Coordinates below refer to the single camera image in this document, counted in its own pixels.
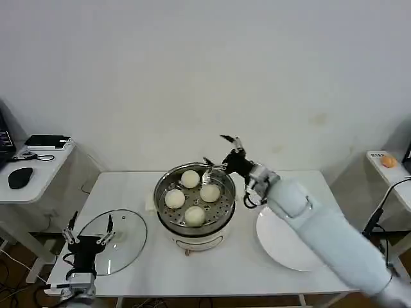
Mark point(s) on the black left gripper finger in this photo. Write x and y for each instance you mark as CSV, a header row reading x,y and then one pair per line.
x,y
110,226
73,222

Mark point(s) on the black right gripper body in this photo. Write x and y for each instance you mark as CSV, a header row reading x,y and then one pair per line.
x,y
237,163

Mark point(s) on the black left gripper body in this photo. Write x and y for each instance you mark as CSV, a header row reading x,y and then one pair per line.
x,y
85,251

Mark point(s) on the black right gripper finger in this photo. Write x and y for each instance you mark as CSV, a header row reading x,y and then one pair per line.
x,y
237,144
220,167

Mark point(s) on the white steamed bun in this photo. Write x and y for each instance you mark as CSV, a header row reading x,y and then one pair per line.
x,y
195,215
210,193
189,178
175,199

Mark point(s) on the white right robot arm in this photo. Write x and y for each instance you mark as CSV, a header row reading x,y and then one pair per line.
x,y
321,231

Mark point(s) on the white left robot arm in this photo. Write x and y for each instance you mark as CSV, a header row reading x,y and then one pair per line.
x,y
82,284

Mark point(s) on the round glass lid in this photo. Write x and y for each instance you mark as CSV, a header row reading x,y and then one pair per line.
x,y
128,237

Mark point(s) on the perforated steel steamer basket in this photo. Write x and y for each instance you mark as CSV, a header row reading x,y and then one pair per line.
x,y
224,205

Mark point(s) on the white side desk with mouse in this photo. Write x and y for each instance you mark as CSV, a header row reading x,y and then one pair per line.
x,y
48,173

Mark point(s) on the black computer mouse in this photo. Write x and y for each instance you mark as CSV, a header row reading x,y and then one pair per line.
x,y
20,177

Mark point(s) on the white electric cooker pot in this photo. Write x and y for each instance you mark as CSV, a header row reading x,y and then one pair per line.
x,y
196,240

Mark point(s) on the white round plate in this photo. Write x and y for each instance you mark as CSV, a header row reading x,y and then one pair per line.
x,y
276,237

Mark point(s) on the flat black box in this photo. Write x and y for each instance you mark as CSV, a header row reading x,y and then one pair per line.
x,y
43,141

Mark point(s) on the black laptop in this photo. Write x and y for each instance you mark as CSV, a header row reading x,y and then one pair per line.
x,y
4,141

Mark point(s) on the round orange button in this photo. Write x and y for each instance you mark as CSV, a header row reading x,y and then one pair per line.
x,y
388,161

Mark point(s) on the white side desk with button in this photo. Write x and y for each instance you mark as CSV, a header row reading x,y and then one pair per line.
x,y
403,189

